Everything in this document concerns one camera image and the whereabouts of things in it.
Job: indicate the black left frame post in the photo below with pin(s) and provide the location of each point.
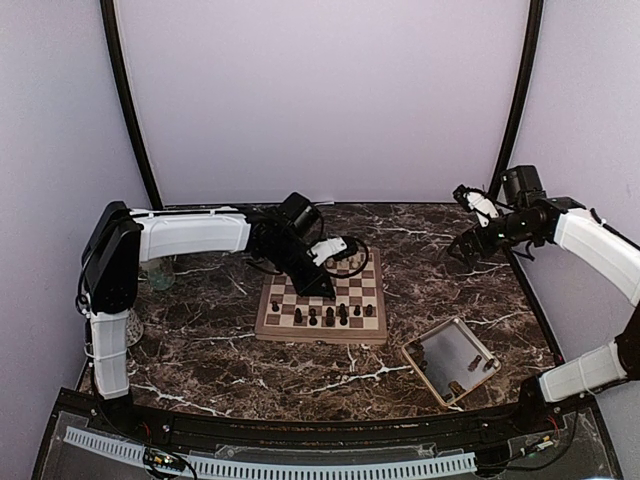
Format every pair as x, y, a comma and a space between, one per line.
119, 71

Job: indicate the wooden tray with metal base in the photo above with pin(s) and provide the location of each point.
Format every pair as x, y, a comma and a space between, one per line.
453, 331

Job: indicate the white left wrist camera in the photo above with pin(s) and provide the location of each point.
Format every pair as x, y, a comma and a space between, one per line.
322, 250

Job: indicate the small green circuit board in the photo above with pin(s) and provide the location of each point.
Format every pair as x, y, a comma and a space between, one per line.
159, 459

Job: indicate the wooden chess board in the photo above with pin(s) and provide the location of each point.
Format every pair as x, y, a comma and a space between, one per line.
361, 286

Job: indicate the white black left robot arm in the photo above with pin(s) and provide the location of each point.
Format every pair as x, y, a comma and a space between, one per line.
125, 238

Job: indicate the white slotted cable duct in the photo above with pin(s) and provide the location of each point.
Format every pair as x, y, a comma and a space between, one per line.
202, 467

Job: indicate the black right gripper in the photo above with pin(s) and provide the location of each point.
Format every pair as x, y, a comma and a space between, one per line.
464, 239

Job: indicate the patterned cup orange inside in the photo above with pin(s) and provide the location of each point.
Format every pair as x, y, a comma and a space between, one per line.
134, 329

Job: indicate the black front mounting rail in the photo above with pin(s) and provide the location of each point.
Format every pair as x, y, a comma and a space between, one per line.
485, 429

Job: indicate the black right frame post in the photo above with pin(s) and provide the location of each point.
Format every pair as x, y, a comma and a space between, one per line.
524, 74

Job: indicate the clear glass jar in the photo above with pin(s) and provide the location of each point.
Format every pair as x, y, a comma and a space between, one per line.
159, 273

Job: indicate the dark queen piece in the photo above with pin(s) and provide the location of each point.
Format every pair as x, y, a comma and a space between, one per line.
343, 314

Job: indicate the black frame post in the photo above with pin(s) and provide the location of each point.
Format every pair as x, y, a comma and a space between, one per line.
119, 71
524, 74

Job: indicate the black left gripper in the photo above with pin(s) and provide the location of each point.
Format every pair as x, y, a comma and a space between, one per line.
312, 287

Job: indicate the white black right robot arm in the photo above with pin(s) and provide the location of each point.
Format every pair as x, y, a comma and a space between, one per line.
528, 216

